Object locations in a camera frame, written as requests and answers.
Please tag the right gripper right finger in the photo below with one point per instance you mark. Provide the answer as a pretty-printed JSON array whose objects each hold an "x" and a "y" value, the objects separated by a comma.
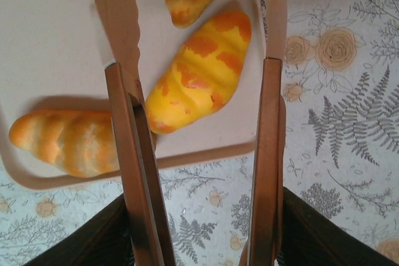
[{"x": 327, "y": 241}]

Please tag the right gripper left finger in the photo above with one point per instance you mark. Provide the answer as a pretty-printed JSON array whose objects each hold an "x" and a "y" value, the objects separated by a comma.
[{"x": 93, "y": 238}]

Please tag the long striped fake bread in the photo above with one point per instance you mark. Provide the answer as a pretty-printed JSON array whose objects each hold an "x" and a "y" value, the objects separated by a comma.
[{"x": 62, "y": 141}]

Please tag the kitchen tongs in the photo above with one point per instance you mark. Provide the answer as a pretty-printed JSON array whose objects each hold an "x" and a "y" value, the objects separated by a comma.
[{"x": 124, "y": 107}]

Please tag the yellow-orange fake croissant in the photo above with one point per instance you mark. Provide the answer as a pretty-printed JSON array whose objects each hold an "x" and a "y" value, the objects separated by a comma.
[{"x": 199, "y": 85}]

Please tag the beige plastic tray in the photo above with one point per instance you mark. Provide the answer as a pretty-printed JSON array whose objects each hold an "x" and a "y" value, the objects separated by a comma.
[{"x": 46, "y": 45}]

